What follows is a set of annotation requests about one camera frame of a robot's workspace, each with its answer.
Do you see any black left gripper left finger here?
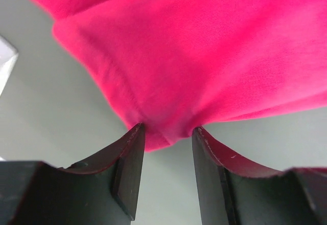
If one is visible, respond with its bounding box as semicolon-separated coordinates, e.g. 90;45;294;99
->
1;124;145;224

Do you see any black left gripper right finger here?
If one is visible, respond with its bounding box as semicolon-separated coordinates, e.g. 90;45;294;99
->
192;127;326;224

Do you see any red t shirt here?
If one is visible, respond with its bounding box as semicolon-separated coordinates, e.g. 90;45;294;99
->
34;0;326;151

